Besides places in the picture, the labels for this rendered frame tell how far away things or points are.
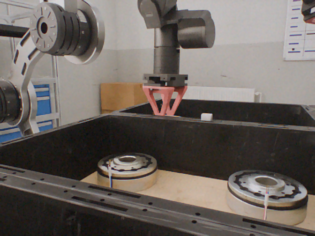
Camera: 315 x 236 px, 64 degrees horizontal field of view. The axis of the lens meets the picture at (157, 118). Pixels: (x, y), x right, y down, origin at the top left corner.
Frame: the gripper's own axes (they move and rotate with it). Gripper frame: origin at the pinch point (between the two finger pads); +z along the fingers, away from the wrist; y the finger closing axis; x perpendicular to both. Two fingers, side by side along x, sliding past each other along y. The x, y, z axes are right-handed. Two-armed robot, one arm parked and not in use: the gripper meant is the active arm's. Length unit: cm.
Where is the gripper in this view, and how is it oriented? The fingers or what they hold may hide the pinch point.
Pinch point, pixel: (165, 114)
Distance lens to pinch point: 57.8
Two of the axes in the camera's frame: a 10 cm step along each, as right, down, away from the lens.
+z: -0.2, 9.8, 1.7
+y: 4.9, -1.4, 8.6
